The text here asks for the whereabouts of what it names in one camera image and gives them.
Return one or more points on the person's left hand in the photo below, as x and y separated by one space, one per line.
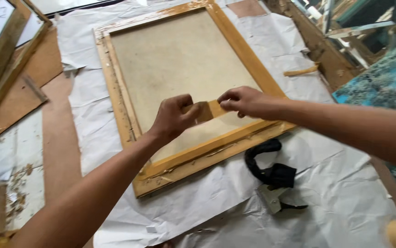
172 119

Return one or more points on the person's right hand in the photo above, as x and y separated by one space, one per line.
249 103

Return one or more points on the person's right fingers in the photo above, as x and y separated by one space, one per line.
230 101

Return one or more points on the brown paper tape strip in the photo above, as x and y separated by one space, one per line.
207 109

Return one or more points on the brown tape scrap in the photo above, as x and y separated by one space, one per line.
301 71

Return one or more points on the crumpled white paper sheet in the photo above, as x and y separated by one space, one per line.
218 193

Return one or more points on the stack of mirrors and frames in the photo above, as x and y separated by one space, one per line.
353 31

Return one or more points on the small white paper scrap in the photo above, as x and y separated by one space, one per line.
151 229

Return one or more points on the blue abstract painting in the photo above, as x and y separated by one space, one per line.
387 100

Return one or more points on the brown cardboard sheet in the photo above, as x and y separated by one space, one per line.
29 89

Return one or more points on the leaning wooden framed mirror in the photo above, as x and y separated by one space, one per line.
3 58

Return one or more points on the wooden picture frame with backing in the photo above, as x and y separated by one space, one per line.
184 86

